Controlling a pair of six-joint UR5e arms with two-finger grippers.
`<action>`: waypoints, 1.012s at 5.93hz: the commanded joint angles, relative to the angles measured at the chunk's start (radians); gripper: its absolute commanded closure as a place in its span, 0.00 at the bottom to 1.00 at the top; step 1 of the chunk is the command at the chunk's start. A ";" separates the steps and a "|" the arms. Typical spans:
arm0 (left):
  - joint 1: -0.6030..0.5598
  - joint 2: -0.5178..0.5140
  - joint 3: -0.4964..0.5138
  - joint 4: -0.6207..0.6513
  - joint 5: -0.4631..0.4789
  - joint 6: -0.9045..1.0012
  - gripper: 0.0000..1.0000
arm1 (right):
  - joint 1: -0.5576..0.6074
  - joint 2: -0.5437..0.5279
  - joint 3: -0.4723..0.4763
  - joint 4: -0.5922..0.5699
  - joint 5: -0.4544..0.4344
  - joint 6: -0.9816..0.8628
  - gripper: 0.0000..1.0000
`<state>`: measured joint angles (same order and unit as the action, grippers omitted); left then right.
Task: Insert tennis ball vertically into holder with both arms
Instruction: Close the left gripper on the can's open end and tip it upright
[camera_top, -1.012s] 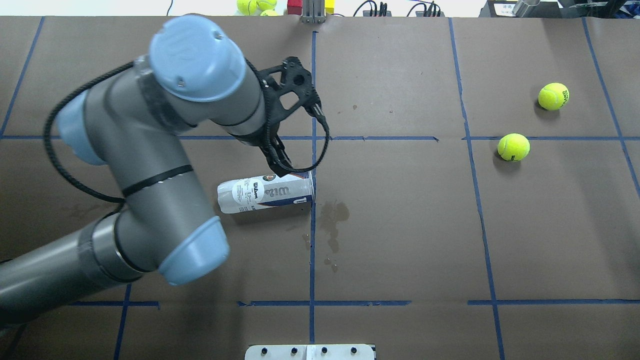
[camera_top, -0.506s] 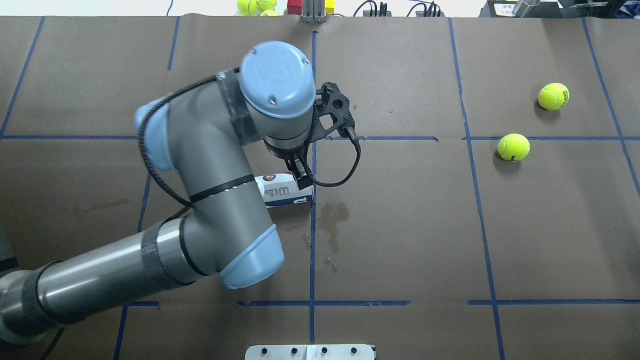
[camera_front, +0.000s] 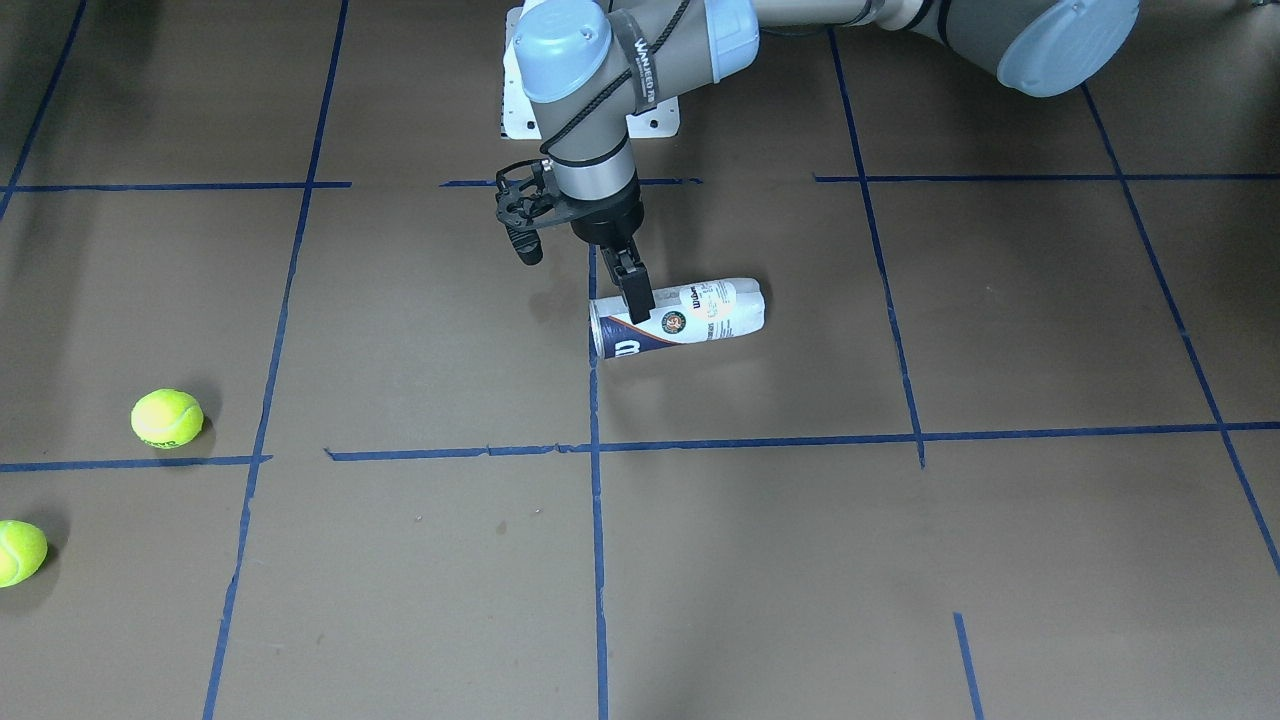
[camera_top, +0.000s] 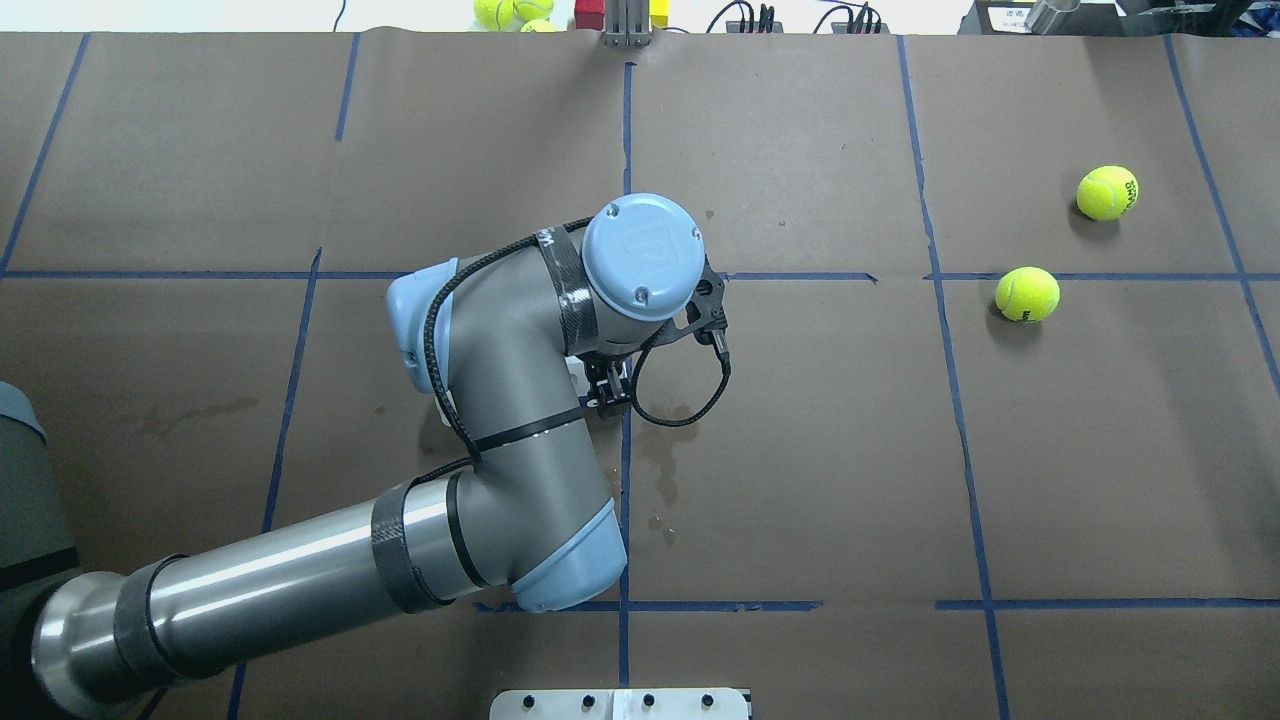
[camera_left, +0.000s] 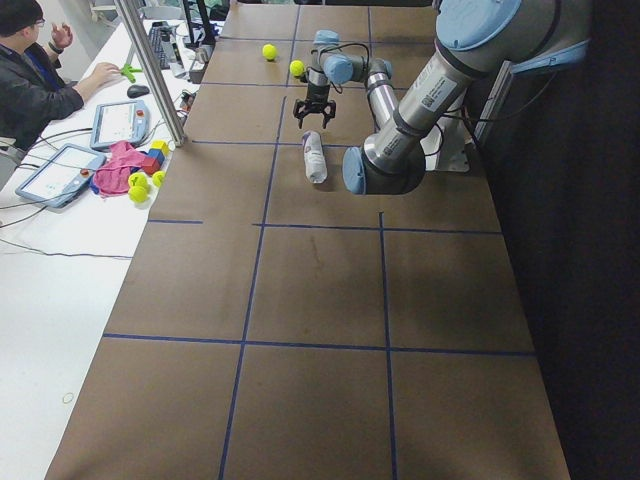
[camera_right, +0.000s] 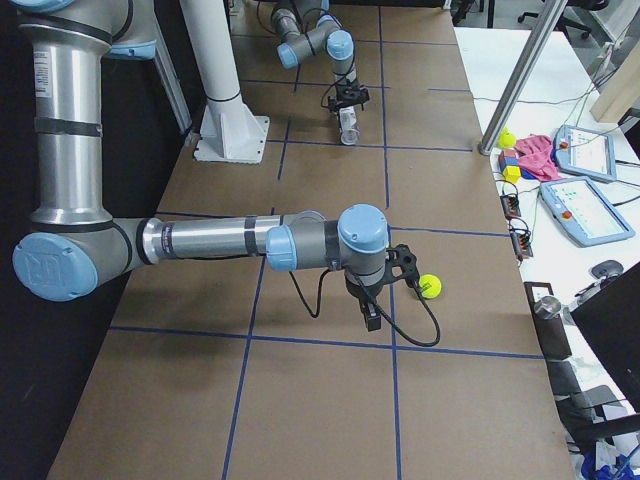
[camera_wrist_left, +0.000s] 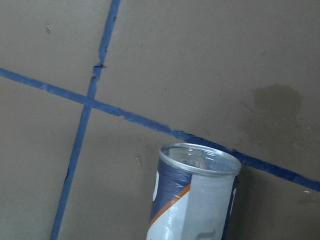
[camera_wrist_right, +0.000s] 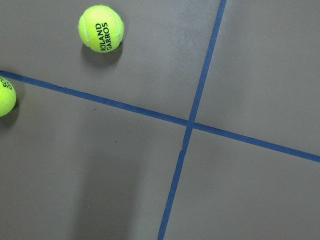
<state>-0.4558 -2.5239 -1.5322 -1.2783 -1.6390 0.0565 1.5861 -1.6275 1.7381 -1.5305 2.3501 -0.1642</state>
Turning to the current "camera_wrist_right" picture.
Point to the tennis ball with black logo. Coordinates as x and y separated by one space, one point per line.
101 29

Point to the tennis ball near tape cross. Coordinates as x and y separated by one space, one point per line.
7 96

